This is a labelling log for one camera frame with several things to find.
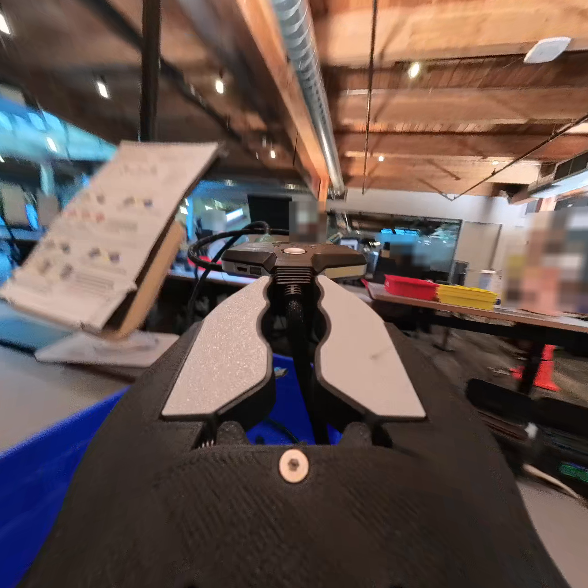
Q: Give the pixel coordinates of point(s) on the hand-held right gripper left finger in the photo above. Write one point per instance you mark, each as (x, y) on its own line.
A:
(216, 358)

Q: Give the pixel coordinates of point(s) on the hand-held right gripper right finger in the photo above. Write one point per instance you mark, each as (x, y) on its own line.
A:
(367, 358)

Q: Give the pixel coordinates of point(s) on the grey and black USB hub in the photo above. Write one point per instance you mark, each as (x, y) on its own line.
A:
(262, 256)

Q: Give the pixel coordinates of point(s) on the blue plastic bin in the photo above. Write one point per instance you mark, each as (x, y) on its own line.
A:
(27, 505)

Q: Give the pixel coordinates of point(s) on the red plastic bin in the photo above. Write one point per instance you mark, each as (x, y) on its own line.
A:
(409, 287)

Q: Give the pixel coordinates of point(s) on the long yellow plastic bin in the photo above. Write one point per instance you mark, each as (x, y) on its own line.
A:
(466, 297)

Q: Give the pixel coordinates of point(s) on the clear acrylic stand base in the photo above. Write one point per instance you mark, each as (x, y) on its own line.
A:
(92, 351)

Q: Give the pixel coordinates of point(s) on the long wooden table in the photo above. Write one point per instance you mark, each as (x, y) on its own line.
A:
(505, 317)

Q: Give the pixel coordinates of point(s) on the black panel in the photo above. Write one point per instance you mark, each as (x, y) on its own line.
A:
(268, 211)

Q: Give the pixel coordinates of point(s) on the instruction sheet on wooden board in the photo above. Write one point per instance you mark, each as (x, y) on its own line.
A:
(105, 229)

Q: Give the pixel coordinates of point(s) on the orange traffic cone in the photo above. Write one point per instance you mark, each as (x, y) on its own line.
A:
(544, 374)

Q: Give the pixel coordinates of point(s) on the black vertical pole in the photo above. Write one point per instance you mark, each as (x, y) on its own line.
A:
(150, 69)

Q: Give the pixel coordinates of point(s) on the white ceiling access point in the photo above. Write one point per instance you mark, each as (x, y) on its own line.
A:
(546, 49)

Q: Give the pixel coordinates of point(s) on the silver ceiling duct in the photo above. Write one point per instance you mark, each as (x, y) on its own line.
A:
(310, 82)

